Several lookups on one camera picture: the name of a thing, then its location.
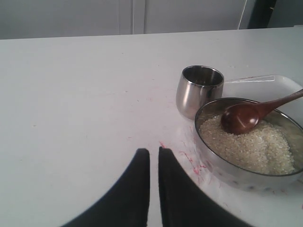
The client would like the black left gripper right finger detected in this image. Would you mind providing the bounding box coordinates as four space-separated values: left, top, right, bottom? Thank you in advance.
158 146 235 227

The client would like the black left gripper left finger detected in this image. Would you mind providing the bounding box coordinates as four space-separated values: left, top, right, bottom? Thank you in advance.
65 148 150 227

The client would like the brown wooden spoon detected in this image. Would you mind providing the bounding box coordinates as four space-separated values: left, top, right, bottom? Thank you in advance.
221 90 303 135

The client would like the steel bowl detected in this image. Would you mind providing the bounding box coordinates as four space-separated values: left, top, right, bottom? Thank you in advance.
194 97 303 191

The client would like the beige granular powder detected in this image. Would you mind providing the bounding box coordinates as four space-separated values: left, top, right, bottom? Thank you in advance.
199 115 295 175

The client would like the small steel cup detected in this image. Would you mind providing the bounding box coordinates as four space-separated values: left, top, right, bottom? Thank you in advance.
176 65 224 120

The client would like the white plastic tray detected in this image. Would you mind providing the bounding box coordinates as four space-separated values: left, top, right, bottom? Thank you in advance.
222 74 303 102

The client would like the white cabinet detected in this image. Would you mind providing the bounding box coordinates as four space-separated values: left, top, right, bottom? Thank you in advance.
0 0 255 39

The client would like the dark vertical post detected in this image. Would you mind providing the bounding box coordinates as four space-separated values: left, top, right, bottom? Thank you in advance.
247 0 276 29

